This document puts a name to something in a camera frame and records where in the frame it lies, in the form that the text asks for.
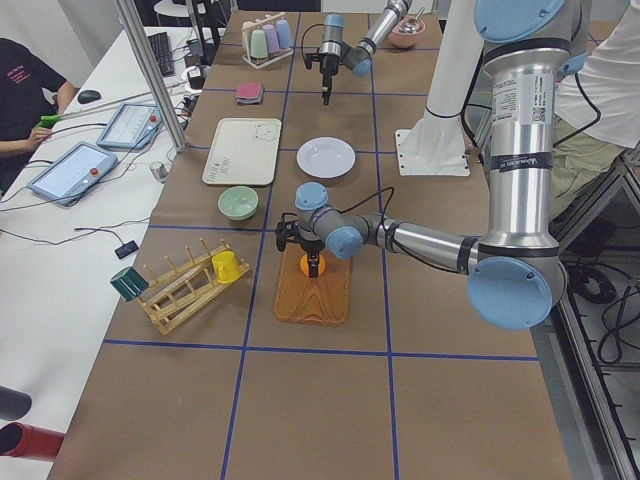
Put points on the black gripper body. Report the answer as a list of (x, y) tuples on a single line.
[(312, 247), (327, 65)]

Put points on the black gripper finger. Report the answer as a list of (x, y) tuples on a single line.
[(326, 88), (313, 265)]

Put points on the orange fruit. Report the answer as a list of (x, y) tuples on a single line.
[(303, 265)]

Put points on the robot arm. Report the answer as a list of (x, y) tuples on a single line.
[(335, 52), (514, 273)]

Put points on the cream bear tray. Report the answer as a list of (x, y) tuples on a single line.
[(243, 152)]

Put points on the wooden cutting board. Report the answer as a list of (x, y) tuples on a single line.
[(323, 300)]

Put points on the blue tumbler cup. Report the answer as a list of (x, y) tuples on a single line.
[(284, 34)]

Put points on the purple tumbler cup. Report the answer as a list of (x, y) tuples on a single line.
[(272, 41)]

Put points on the green tumbler cup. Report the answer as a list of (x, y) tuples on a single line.
[(258, 47)]

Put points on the pink bowl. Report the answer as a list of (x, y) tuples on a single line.
[(402, 38)]

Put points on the white round plate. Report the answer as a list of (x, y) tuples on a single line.
[(325, 157)]

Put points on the pink folded cloth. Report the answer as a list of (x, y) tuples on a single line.
[(249, 91)]

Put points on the yellow mug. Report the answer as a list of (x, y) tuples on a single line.
[(226, 267)]

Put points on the metal scoop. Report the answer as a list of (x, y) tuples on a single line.
[(411, 25)]

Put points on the grey folded cloth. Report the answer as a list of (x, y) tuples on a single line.
[(248, 101)]

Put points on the green ceramic bowl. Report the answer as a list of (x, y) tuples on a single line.
[(238, 203)]

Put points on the wooden drying rack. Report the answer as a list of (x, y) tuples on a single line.
[(175, 296)]

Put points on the black keyboard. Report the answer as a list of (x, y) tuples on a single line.
[(162, 52)]

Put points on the small metal can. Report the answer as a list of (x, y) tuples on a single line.
[(158, 171)]

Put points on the dark green mug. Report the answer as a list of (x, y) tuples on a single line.
[(129, 283)]

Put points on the small black puck device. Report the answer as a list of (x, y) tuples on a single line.
[(126, 249)]

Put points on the far teach pendant tablet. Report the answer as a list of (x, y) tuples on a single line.
[(132, 127)]

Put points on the teach pendant tablet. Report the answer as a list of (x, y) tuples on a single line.
[(67, 179), (132, 127)]

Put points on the black computer mouse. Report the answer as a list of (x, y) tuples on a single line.
[(88, 96)]

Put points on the near teach pendant tablet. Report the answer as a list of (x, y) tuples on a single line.
[(67, 179)]

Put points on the standing person white shirt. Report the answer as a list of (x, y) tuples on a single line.
[(596, 113)]

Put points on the seated person black shirt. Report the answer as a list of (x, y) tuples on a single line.
[(30, 89)]

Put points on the red cylinder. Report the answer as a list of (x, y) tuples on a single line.
[(26, 441)]

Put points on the white wire cup rack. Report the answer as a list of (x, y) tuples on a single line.
[(248, 27)]

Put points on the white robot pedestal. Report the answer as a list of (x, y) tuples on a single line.
[(435, 146)]

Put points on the aluminium frame post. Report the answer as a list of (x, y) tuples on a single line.
[(141, 48)]

